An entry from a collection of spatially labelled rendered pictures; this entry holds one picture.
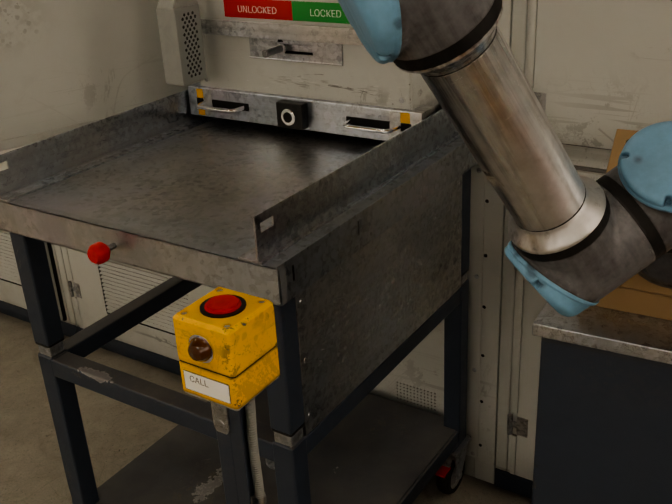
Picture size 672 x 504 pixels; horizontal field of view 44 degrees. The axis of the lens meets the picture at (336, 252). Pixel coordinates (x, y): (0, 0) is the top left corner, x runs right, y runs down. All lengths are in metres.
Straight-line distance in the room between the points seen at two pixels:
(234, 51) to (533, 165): 0.93
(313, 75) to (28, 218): 0.57
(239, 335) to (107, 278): 1.66
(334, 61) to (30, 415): 1.38
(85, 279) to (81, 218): 1.24
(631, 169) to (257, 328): 0.45
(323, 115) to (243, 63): 0.21
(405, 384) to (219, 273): 0.92
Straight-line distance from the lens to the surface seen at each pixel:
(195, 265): 1.21
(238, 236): 1.22
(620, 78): 1.53
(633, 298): 1.21
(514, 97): 0.85
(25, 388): 2.61
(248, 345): 0.90
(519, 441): 1.93
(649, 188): 0.99
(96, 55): 1.87
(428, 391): 1.99
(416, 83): 1.51
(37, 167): 1.56
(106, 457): 2.25
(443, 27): 0.77
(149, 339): 2.50
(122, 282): 2.48
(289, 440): 1.30
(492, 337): 1.84
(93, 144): 1.63
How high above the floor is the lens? 1.33
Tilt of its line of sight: 25 degrees down
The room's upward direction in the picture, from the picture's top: 3 degrees counter-clockwise
